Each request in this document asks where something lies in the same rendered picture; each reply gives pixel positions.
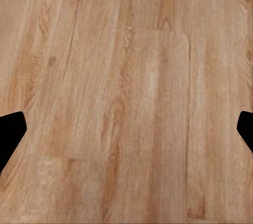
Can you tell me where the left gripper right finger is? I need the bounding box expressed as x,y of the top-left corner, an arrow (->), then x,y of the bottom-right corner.
237,111 -> 253,152

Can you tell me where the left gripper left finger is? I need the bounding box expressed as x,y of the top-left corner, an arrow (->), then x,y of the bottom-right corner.
0,111 -> 27,174

